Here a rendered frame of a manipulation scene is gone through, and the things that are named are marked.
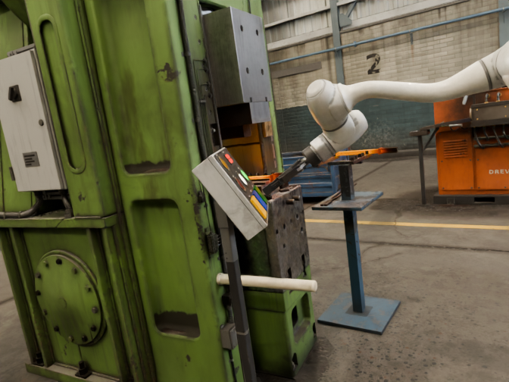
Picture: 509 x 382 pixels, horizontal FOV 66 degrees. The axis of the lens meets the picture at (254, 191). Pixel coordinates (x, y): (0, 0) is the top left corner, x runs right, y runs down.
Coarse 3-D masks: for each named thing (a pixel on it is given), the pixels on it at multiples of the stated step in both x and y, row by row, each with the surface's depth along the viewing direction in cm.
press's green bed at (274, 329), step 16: (304, 272) 214; (256, 304) 196; (272, 304) 192; (288, 304) 192; (304, 304) 219; (256, 320) 199; (272, 320) 194; (288, 320) 192; (304, 320) 220; (256, 336) 201; (272, 336) 196; (288, 336) 193; (304, 336) 210; (256, 352) 203; (272, 352) 199; (288, 352) 194; (304, 352) 209; (256, 368) 206; (272, 368) 201; (288, 368) 196
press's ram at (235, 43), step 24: (216, 24) 171; (240, 24) 173; (216, 48) 173; (240, 48) 172; (264, 48) 193; (216, 72) 176; (240, 72) 171; (264, 72) 192; (216, 96) 178; (240, 96) 173; (264, 96) 191
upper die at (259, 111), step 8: (240, 104) 179; (248, 104) 177; (256, 104) 183; (264, 104) 190; (224, 112) 184; (232, 112) 182; (240, 112) 180; (248, 112) 178; (256, 112) 182; (264, 112) 190; (224, 120) 185; (232, 120) 183; (240, 120) 181; (248, 120) 179; (256, 120) 182; (264, 120) 190
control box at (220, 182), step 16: (208, 160) 120; (224, 160) 132; (208, 176) 121; (224, 176) 120; (224, 192) 121; (240, 192) 121; (224, 208) 122; (240, 208) 122; (256, 208) 125; (240, 224) 123; (256, 224) 123
